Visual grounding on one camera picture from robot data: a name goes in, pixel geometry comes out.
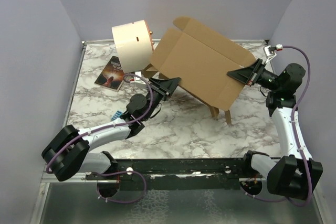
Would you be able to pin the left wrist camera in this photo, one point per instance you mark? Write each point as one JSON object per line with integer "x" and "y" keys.
{"x": 140, "y": 81}

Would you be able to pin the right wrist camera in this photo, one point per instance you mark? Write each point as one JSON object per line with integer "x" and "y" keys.
{"x": 271, "y": 52}

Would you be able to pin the dark paperback book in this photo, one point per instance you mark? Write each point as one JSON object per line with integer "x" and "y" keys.
{"x": 111, "y": 76}

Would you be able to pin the cream cylindrical container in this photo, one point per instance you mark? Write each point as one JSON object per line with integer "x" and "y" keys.
{"x": 134, "y": 45}

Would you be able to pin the brown cardboard box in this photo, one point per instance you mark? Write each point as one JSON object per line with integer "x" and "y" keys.
{"x": 201, "y": 57}

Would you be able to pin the small blue rack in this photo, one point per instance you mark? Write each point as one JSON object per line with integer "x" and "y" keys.
{"x": 116, "y": 115}

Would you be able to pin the aluminium table frame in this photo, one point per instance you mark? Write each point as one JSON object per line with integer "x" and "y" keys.
{"x": 183, "y": 129}

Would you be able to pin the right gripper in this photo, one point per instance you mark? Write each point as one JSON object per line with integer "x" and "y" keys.
{"x": 252, "y": 72}

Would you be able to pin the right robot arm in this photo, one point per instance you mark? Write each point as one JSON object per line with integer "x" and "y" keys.
{"x": 296, "y": 174}

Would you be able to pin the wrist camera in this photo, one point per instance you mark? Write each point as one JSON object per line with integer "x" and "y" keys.
{"x": 271, "y": 52}
{"x": 140, "y": 81}

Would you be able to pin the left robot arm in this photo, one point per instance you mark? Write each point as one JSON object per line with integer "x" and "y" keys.
{"x": 67, "y": 153}

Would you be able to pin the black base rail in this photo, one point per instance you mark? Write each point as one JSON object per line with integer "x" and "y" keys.
{"x": 190, "y": 174}

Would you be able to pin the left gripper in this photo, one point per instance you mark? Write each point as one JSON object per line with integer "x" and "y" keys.
{"x": 164, "y": 87}

